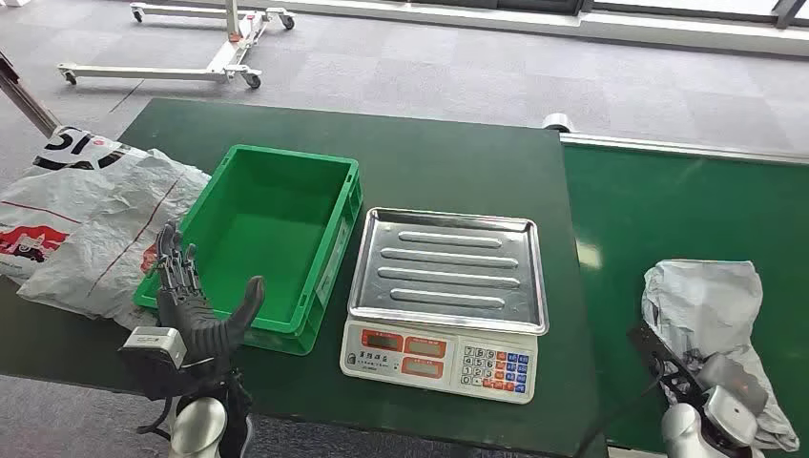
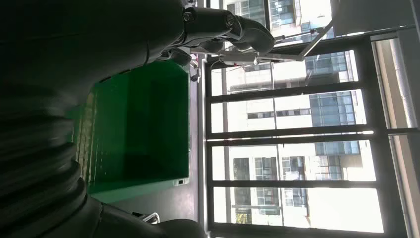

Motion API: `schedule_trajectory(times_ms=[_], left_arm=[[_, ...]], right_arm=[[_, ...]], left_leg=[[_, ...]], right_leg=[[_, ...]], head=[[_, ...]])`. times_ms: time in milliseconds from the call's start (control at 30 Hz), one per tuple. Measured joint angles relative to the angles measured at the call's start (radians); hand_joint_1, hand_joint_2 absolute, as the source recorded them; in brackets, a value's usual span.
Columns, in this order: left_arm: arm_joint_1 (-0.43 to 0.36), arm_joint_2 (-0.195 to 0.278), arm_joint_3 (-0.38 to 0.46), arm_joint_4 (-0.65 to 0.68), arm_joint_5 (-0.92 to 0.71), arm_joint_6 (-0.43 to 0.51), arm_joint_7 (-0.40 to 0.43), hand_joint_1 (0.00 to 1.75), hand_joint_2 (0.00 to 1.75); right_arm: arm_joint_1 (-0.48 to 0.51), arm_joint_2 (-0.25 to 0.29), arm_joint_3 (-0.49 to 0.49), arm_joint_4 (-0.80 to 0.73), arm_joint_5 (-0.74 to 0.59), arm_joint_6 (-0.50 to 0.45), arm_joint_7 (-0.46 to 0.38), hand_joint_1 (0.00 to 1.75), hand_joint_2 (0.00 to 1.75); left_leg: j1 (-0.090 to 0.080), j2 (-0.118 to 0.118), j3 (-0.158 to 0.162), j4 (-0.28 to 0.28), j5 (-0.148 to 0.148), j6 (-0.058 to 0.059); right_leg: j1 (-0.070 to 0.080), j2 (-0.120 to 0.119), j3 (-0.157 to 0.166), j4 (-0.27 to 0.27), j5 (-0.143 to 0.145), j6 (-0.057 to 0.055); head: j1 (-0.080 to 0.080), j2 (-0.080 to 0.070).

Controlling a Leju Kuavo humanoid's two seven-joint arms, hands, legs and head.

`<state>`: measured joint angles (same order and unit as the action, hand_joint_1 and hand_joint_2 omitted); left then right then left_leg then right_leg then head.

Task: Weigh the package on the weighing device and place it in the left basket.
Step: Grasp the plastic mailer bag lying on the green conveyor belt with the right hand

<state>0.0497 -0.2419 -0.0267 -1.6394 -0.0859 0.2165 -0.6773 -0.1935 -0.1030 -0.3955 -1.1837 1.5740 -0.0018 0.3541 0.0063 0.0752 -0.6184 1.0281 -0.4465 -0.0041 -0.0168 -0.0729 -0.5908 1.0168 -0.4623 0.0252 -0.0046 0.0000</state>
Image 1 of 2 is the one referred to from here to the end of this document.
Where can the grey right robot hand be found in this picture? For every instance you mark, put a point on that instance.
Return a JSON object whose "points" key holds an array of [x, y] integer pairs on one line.
{"points": [[736, 382]]}

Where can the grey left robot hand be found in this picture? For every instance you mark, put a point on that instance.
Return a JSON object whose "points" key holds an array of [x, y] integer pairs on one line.
{"points": [[193, 322]]}

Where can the grey plastic package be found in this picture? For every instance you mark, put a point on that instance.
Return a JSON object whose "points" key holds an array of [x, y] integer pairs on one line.
{"points": [[701, 303]]}

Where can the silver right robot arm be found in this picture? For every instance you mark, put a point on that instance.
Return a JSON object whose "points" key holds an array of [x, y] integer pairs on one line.
{"points": [[686, 433]]}

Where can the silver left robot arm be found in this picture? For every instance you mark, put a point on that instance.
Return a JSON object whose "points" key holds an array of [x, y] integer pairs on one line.
{"points": [[199, 430]]}

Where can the green plastic crate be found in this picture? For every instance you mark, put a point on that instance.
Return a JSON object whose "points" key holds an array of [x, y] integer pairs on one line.
{"points": [[265, 240]]}

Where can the large white printed mailer bag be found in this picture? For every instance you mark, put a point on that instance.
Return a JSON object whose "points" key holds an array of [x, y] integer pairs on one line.
{"points": [[95, 215]]}

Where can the green conveyor belt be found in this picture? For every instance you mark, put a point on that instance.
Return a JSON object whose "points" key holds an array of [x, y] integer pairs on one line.
{"points": [[663, 208]]}

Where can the white scale with steel tray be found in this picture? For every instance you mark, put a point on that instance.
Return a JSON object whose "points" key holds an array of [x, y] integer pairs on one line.
{"points": [[449, 272]]}

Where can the metal stand leg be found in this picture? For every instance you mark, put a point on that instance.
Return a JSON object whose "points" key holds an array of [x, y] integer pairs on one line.
{"points": [[25, 98]]}

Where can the silver conveyor end roller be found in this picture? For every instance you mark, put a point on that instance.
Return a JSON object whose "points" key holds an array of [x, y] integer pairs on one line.
{"points": [[557, 122]]}

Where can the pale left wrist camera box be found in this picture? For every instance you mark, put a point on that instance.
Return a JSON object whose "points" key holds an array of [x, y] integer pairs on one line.
{"points": [[151, 354]]}

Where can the aluminium conveyor side rail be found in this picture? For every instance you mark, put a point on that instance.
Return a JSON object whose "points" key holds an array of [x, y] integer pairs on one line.
{"points": [[695, 149]]}

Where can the white wheeled lift frame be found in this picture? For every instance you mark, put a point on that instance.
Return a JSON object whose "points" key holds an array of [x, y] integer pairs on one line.
{"points": [[158, 74]]}

